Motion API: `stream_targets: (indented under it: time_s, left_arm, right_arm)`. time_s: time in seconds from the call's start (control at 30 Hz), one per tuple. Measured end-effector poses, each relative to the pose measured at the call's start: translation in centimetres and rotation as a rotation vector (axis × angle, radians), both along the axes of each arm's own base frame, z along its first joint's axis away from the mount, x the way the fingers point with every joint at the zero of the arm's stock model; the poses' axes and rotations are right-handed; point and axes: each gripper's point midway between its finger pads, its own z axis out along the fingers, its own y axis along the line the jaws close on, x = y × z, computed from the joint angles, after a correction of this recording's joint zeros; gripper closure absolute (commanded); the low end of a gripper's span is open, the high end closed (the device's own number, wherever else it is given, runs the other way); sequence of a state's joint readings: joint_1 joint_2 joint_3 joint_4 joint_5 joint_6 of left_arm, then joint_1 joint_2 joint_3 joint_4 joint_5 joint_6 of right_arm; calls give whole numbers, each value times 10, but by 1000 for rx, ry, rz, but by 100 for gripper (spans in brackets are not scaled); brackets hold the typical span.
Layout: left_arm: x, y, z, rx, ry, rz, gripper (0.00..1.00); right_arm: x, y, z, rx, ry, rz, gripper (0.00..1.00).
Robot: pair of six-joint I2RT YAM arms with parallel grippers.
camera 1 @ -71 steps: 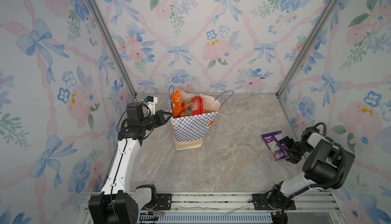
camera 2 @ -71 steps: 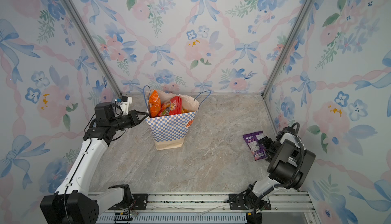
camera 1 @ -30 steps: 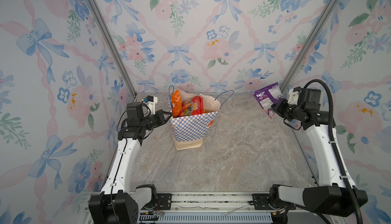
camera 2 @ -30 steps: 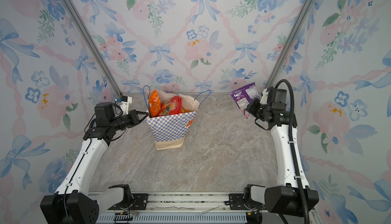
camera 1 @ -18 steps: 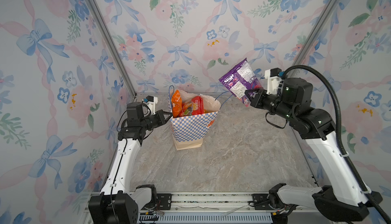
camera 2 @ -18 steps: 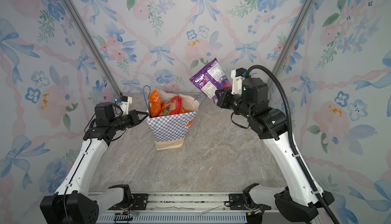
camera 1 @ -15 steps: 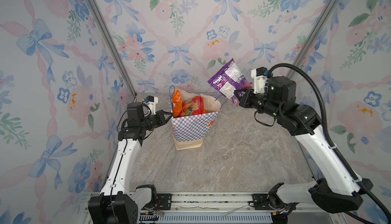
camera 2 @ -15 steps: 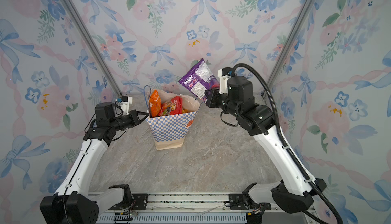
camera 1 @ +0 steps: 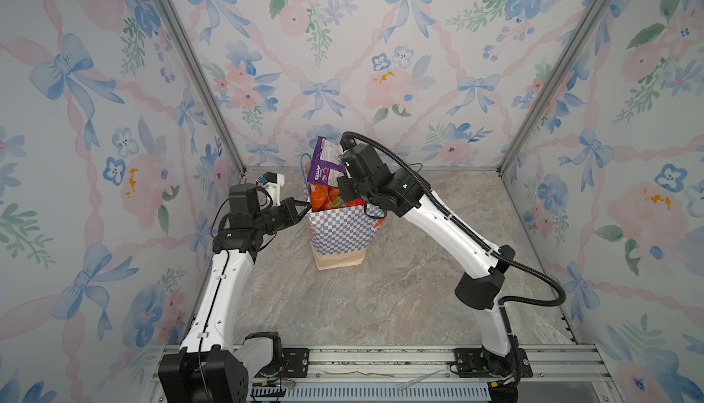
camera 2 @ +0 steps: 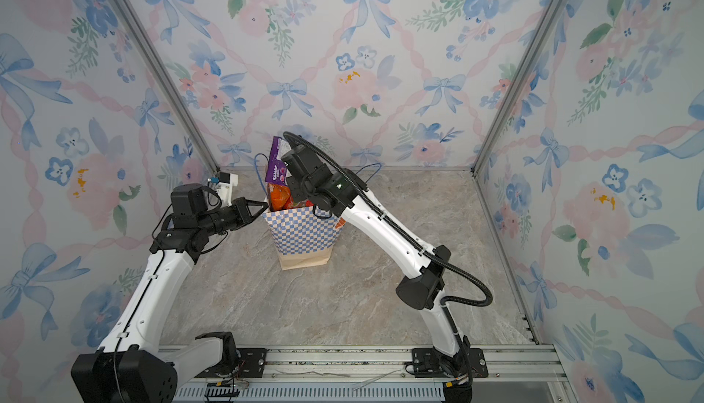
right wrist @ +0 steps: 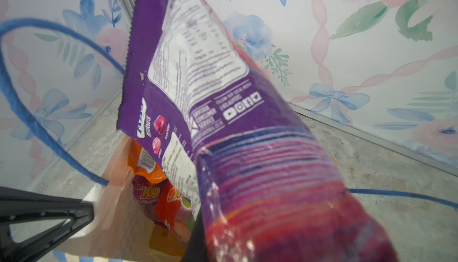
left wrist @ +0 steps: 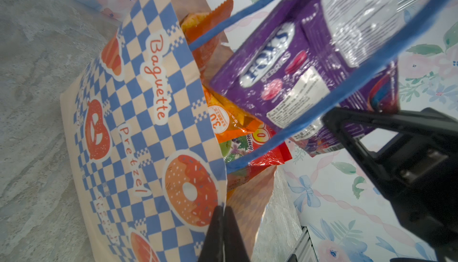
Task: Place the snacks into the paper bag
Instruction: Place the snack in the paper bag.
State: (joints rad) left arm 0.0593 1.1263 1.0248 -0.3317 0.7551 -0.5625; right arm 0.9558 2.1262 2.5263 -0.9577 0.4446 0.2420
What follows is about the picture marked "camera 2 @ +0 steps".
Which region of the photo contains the blue checkered paper bag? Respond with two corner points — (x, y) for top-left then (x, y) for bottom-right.
(260, 176), (346, 271)

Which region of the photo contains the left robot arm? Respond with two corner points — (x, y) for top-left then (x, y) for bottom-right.
(71, 198), (267, 402)

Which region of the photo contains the orange chip snack packet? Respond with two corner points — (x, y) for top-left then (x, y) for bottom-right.
(267, 183), (293, 212)

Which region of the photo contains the right aluminium corner post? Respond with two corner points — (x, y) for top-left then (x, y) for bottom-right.
(471, 0), (567, 177)

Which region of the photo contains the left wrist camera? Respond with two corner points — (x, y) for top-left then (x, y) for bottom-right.
(209, 172), (239, 207)

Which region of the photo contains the black corrugated cable conduit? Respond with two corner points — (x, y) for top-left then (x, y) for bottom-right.
(281, 131), (494, 309)

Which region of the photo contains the purple small snack packet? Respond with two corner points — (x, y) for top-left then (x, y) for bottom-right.
(265, 136), (291, 187)

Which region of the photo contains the aluminium corner post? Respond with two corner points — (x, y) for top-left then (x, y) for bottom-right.
(109, 0), (220, 174)
(471, 0), (567, 177)

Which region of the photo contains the red fruit candy bag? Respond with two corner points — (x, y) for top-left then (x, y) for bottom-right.
(288, 201), (314, 209)

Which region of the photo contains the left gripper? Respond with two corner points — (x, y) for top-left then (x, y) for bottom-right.
(202, 198), (271, 237)

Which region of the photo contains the left aluminium corner post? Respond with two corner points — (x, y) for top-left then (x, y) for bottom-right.
(109, 0), (220, 174)

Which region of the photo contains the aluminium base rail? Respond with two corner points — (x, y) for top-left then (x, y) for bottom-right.
(171, 344), (577, 402)

